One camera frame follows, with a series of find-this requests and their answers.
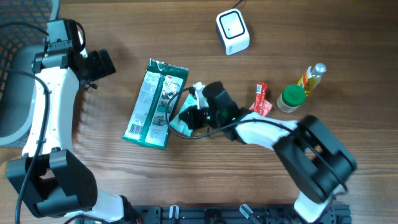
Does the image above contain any teal wipes packet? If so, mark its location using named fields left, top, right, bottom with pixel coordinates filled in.
left=169, top=95, right=197, bottom=136

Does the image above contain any green glove package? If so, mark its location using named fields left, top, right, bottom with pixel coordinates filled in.
left=122, top=59, right=189, bottom=150

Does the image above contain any red small carton box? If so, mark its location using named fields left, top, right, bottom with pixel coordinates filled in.
left=254, top=100, right=272, bottom=117

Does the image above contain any red toothpaste tube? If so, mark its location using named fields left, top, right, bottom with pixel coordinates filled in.
left=249, top=82, right=267, bottom=114

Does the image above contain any green lid jar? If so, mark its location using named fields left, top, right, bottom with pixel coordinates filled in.
left=277, top=85, right=306, bottom=113

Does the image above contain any yellow oil bottle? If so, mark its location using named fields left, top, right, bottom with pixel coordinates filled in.
left=297, top=63, right=327, bottom=96

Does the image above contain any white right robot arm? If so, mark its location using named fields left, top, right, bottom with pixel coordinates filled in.
left=178, top=106, right=357, bottom=223

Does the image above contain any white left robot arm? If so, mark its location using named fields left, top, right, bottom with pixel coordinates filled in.
left=6, top=19, right=142, bottom=223

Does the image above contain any white barcode scanner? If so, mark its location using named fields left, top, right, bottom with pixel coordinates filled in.
left=216, top=8, right=250, bottom=55

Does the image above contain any black mounting rail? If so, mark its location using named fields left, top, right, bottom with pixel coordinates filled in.
left=74, top=203, right=352, bottom=224

